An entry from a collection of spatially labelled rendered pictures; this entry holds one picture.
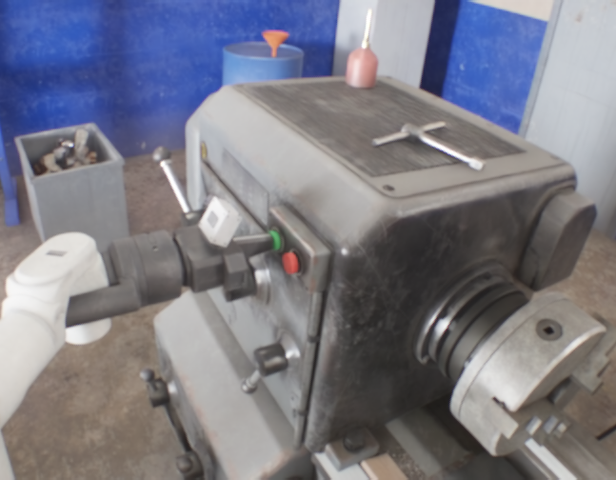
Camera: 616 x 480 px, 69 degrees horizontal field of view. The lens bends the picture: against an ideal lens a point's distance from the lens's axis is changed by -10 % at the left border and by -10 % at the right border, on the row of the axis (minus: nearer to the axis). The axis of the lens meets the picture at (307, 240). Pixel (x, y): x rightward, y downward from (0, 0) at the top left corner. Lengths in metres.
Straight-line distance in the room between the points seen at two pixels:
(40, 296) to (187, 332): 0.67
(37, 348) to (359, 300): 0.38
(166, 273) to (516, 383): 0.46
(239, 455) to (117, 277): 0.49
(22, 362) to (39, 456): 1.53
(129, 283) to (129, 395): 1.56
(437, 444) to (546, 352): 0.52
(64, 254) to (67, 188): 2.01
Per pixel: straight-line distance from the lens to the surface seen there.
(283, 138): 0.78
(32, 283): 0.54
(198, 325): 1.15
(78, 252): 0.56
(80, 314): 0.56
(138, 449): 1.95
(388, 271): 0.64
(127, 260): 0.58
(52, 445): 2.04
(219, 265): 0.60
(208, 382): 1.06
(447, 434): 1.16
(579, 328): 0.71
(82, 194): 2.60
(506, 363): 0.68
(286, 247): 0.66
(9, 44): 3.73
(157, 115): 3.99
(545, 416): 0.71
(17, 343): 0.50
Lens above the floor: 1.61
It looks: 33 degrees down
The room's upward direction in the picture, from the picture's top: 6 degrees clockwise
